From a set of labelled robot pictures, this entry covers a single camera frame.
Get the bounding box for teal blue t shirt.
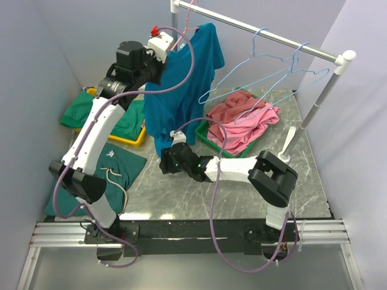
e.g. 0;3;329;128
143;23;225;158

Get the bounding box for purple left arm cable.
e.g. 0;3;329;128
52;25;195;268

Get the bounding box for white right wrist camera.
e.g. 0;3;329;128
169;130;186;147

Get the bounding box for yellow plastic tray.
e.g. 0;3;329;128
72;87;149;148

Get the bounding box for green plastic tray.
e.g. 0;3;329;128
195;88;268;158

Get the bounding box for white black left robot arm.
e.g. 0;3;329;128
49;37;172;243

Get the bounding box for dark green shorts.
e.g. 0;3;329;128
44;143;147;217

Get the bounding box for silver white clothes rack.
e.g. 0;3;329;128
170;1;357;163

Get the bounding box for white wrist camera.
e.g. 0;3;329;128
146;26;174;63
169;130;186;147

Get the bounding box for pink t shirt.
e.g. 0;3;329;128
210;103;281;156

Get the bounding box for blue wire hanger middle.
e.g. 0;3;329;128
198;27;309;105

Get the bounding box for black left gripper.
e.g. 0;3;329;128
134;46;168;87

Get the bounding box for pink wire hanger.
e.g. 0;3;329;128
170;0;199;51

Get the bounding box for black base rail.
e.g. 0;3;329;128
84;219;281;260

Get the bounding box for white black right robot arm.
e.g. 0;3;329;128
159;143;298;241

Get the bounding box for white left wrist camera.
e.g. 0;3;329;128
146;26;174;63

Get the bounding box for green printed t shirt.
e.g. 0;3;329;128
60;91;144;141

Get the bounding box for maroon t shirt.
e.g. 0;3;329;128
206;89;267;142

